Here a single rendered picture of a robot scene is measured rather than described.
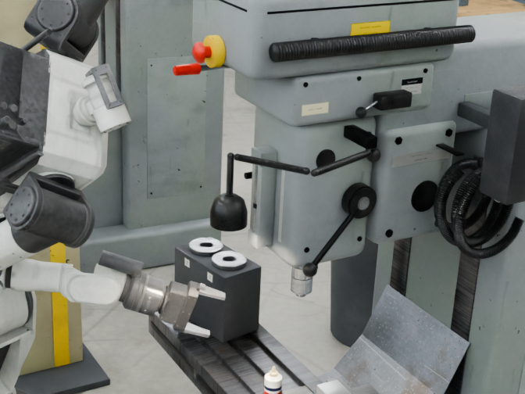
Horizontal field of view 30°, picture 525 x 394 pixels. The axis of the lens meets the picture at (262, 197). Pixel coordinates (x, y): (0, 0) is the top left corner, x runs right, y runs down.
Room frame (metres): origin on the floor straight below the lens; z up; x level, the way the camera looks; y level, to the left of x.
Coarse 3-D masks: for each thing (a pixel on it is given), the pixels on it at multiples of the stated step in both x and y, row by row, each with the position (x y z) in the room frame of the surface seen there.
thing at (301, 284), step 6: (294, 276) 1.90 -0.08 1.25; (300, 276) 1.89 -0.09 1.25; (294, 282) 1.89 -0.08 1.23; (300, 282) 1.89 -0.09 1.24; (306, 282) 1.89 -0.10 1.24; (294, 288) 1.89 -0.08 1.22; (300, 288) 1.89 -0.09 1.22; (306, 288) 1.89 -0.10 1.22; (300, 294) 1.89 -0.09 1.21; (306, 294) 1.89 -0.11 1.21
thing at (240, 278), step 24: (216, 240) 2.36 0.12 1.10; (192, 264) 2.28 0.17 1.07; (216, 264) 2.22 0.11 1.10; (240, 264) 2.23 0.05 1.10; (216, 288) 2.20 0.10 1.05; (240, 288) 2.20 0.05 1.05; (192, 312) 2.27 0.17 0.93; (216, 312) 2.19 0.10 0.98; (240, 312) 2.21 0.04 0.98; (216, 336) 2.19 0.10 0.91
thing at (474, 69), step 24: (456, 24) 2.13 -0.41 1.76; (480, 24) 2.14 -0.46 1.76; (504, 24) 2.15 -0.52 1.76; (456, 48) 1.95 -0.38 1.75; (480, 48) 1.98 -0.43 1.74; (504, 48) 2.02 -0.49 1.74; (456, 72) 1.95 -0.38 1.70; (480, 72) 1.99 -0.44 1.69; (504, 72) 2.02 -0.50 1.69; (432, 96) 1.92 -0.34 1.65; (456, 96) 1.96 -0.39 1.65; (480, 96) 1.99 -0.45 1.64; (384, 120) 1.87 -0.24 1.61; (408, 120) 1.90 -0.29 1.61; (432, 120) 1.93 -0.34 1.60; (456, 120) 1.96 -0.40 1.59
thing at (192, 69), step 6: (174, 66) 1.87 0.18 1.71; (180, 66) 1.86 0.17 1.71; (186, 66) 1.87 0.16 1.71; (192, 66) 1.87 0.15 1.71; (198, 66) 1.88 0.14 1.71; (204, 66) 1.89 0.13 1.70; (222, 66) 1.91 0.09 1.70; (174, 72) 1.86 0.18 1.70; (180, 72) 1.86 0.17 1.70; (186, 72) 1.86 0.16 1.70; (192, 72) 1.87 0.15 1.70; (198, 72) 1.88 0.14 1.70
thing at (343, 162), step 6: (348, 156) 1.73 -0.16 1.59; (354, 156) 1.74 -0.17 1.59; (360, 156) 1.75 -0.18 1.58; (366, 156) 1.76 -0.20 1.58; (336, 162) 1.70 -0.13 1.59; (342, 162) 1.71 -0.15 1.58; (348, 162) 1.72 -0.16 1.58; (318, 168) 1.66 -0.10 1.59; (324, 168) 1.67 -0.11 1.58; (330, 168) 1.68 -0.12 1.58; (336, 168) 1.69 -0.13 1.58; (312, 174) 1.65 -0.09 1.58; (318, 174) 1.65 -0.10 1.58
